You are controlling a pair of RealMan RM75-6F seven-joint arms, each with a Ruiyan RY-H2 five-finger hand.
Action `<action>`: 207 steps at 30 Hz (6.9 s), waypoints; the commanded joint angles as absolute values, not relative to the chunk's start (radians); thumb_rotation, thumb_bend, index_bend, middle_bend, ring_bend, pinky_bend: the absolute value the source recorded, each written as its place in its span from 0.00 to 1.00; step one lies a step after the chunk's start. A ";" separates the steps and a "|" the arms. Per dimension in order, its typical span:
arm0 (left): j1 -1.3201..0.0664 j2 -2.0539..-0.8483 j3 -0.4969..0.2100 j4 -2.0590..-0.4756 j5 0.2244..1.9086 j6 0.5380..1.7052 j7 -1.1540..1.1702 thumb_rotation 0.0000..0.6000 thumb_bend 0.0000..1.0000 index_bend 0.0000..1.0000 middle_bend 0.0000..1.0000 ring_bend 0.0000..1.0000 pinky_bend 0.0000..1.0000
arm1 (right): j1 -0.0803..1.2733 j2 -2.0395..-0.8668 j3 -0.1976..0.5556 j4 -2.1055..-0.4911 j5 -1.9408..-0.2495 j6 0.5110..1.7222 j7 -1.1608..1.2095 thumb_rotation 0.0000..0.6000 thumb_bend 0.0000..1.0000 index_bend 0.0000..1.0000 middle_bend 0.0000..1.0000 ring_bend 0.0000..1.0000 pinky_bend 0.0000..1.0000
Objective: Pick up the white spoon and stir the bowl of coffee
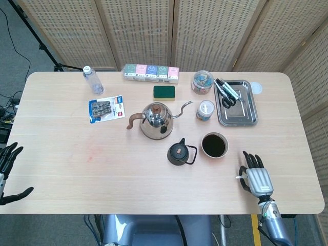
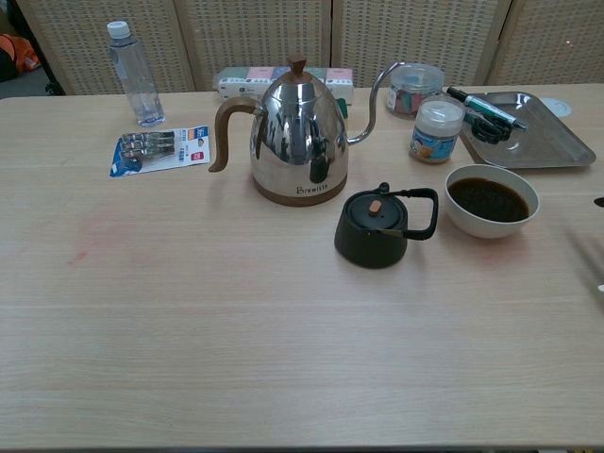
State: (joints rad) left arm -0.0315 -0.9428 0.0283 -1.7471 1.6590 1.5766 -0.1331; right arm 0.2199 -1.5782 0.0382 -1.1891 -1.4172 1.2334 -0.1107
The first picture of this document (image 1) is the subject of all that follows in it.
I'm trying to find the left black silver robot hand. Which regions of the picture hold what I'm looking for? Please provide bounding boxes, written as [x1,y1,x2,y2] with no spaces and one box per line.
[0,142,34,206]

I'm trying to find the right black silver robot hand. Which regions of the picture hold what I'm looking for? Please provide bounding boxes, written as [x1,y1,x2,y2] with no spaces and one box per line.
[239,150,274,198]

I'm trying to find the white bowl of dark liquid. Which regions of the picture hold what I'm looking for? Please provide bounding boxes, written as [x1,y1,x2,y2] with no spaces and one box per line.
[201,132,229,159]

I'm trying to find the stainless steel tray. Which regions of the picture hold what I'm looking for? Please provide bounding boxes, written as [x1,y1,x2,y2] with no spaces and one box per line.
[213,79,259,127]

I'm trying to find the black scissors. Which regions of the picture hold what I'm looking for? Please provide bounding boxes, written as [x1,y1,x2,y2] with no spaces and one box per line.
[220,87,238,108]

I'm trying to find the small black teapot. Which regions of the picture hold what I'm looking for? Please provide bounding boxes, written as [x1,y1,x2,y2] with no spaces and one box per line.
[167,137,198,166]

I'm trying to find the small jar with white lid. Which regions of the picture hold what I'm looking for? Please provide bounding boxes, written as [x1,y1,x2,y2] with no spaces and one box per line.
[196,99,215,121]

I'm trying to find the white round table grommet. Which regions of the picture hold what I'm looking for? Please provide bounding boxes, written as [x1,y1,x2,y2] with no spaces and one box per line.
[250,81,263,94]

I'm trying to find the black green marker pen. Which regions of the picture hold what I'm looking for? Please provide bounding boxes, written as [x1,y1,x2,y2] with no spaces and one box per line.
[217,78,243,101]

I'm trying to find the black white pen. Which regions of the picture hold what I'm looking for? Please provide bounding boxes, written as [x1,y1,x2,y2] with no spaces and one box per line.
[213,78,229,96]

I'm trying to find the binder clips blister pack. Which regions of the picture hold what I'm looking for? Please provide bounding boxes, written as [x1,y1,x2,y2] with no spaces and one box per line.
[88,95,126,125]

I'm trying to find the clear jar of coloured clips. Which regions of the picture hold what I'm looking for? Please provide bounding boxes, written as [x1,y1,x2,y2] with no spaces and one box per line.
[191,70,215,95]

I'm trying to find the black tripod stand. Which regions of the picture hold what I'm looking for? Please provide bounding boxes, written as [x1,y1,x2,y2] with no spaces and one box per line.
[7,0,84,73]

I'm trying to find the clear plastic water bottle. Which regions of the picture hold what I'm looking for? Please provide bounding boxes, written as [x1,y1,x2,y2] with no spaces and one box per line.
[82,66,105,95]

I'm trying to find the stainless steel gooseneck kettle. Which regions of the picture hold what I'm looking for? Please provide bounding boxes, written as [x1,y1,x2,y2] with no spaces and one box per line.
[126,100,194,140]

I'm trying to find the grey blue robot torso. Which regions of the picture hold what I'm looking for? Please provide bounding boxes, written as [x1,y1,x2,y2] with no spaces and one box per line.
[102,214,214,246]

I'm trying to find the green yellow sponge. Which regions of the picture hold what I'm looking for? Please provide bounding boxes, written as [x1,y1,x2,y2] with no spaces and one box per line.
[152,85,177,101]

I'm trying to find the multicolour tissue packet bundle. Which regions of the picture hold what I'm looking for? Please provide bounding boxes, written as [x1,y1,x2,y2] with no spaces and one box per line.
[120,63,180,83]

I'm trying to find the wooden woven folding screen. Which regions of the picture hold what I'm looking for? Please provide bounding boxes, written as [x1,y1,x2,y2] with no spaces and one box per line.
[15,0,328,246]

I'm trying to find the black floor cables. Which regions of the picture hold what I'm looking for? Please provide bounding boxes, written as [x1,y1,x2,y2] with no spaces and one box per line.
[0,89,22,144]

